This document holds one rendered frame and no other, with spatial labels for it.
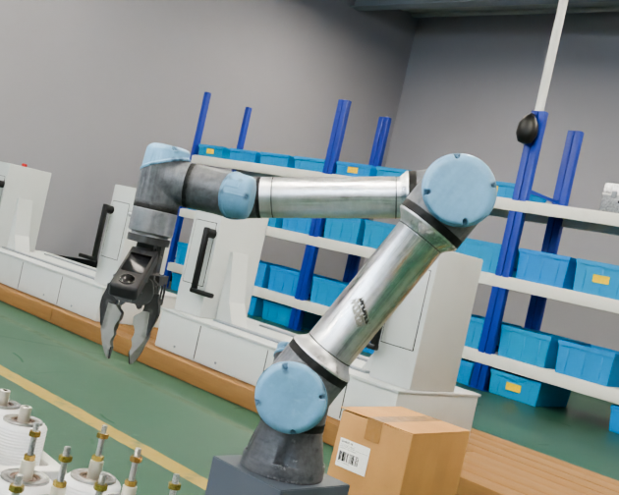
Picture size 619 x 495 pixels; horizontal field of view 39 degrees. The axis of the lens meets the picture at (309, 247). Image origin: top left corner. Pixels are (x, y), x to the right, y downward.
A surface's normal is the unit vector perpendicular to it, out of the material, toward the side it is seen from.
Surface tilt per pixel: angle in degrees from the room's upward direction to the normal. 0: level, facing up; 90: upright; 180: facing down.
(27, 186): 90
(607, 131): 90
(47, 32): 90
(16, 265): 90
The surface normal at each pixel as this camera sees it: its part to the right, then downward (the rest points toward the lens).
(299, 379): -0.17, 0.08
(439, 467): 0.75, 0.17
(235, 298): 0.74, -0.04
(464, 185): 0.00, -0.12
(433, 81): -0.67, -0.15
